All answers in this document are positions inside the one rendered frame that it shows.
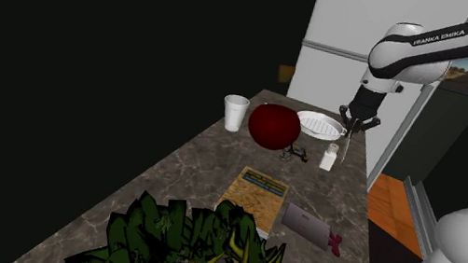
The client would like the white foam cup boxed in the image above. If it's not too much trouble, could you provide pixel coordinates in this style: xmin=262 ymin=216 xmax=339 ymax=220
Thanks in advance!
xmin=219 ymin=92 xmax=252 ymax=135

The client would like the green leafy plant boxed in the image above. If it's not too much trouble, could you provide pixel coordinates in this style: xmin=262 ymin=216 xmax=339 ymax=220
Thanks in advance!
xmin=62 ymin=178 xmax=325 ymax=263

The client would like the brown book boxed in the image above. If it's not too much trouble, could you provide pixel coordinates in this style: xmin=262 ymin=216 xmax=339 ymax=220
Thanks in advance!
xmin=212 ymin=161 xmax=293 ymax=242

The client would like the white ridged dish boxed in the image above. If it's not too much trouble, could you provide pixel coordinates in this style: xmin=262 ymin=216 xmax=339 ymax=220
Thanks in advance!
xmin=293 ymin=108 xmax=350 ymax=144

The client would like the white refrigerator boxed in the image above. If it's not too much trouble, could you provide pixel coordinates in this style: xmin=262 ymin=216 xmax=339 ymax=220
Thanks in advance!
xmin=276 ymin=0 xmax=468 ymax=192

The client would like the small dark key bunch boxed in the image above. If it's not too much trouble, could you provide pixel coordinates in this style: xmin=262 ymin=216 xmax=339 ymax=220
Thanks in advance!
xmin=278 ymin=142 xmax=312 ymax=164

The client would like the thin silver knife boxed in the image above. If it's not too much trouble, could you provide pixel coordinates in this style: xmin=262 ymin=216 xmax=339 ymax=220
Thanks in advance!
xmin=339 ymin=118 xmax=356 ymax=167

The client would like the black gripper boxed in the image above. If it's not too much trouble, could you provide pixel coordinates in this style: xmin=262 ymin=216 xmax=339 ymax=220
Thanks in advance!
xmin=336 ymin=82 xmax=388 ymax=136

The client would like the dark red ball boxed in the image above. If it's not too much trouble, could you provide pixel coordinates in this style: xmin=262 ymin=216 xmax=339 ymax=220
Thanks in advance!
xmin=244 ymin=100 xmax=305 ymax=155

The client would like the white salt shaker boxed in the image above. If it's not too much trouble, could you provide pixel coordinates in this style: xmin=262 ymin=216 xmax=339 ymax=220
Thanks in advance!
xmin=318 ymin=141 xmax=341 ymax=173

